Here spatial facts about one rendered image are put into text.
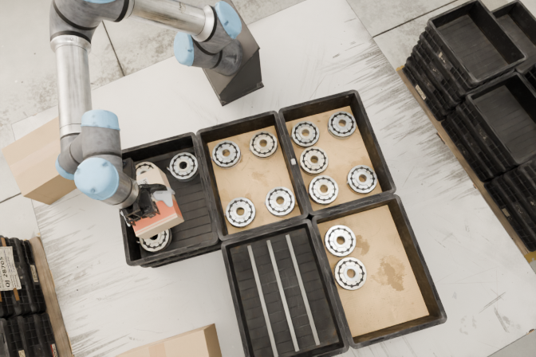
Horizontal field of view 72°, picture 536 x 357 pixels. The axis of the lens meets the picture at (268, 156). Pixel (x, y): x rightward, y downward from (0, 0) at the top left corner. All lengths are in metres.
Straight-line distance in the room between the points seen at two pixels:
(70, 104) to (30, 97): 1.93
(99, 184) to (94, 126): 0.13
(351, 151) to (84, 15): 0.94
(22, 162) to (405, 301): 1.43
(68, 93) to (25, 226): 1.68
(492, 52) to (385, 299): 1.40
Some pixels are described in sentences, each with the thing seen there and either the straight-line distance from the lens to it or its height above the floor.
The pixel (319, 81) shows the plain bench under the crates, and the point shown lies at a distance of 1.66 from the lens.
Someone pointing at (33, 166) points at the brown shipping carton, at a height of 0.86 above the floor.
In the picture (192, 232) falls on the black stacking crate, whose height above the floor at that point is 0.83.
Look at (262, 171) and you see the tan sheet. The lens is 1.36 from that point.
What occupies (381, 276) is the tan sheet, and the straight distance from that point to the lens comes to 1.34.
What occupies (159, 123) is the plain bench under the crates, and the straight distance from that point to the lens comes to 1.65.
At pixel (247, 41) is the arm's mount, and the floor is 0.97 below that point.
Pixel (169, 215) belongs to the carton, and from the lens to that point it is 1.06.
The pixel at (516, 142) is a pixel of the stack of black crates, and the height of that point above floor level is 0.38.
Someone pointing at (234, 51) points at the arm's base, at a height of 0.96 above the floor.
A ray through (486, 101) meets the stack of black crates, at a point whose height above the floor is 0.38.
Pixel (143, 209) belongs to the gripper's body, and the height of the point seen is 1.24.
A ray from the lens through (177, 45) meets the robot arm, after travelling 1.37.
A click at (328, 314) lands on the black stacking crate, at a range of 1.31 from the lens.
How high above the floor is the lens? 2.13
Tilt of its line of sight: 71 degrees down
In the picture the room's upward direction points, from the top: 7 degrees counter-clockwise
